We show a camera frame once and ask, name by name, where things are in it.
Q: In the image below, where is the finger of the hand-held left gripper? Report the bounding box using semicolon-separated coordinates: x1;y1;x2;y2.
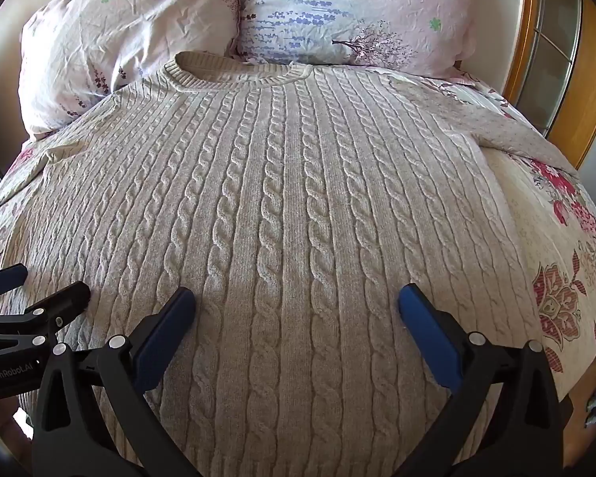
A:
0;281;91;361
0;263;29;301

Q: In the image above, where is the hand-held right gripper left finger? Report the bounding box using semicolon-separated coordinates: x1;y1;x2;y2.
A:
31;285;204;477

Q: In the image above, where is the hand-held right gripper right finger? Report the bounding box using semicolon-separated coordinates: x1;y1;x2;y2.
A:
395;283;562;477

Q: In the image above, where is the beige cable-knit sweater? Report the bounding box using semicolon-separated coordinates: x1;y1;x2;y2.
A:
0;51;584;477

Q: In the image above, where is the cream floral quilt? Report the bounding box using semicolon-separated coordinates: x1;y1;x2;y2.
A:
0;67;596;408

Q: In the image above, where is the pink floral pillow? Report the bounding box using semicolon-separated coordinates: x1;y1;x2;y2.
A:
19;0;242;141

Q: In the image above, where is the pink pillow with blue print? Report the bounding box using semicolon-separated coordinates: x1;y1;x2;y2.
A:
228;0;488;80

